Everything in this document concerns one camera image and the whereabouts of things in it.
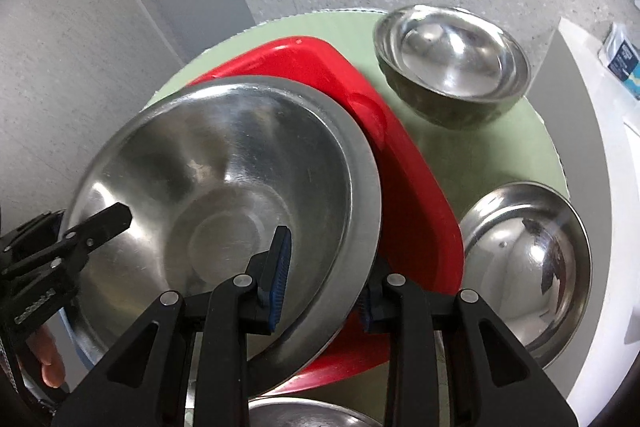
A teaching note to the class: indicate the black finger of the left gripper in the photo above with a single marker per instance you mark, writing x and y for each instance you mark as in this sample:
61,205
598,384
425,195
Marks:
80,241

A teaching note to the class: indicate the large steel bowl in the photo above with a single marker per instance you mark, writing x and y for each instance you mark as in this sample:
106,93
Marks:
208,174

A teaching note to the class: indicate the person's left hand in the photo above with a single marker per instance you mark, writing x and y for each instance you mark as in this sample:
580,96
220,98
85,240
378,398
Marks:
43,346

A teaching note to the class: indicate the blue white tissue pack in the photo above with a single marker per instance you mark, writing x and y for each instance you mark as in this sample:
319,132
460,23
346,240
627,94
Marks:
621,57

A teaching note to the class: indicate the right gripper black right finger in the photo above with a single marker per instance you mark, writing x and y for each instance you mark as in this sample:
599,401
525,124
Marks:
492,379

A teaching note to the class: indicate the white counter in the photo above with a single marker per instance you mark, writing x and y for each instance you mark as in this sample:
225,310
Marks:
594,124

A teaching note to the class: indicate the green table mat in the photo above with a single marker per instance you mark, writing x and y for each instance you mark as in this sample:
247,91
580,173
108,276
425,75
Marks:
467,164

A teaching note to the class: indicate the steel bowl bottom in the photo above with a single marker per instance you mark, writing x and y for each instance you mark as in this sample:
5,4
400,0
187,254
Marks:
299,412

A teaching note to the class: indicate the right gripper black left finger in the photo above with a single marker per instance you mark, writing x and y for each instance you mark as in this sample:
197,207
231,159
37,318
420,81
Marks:
143,379

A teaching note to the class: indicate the red plastic tray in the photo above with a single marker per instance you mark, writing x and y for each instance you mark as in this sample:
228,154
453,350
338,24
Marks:
420,237

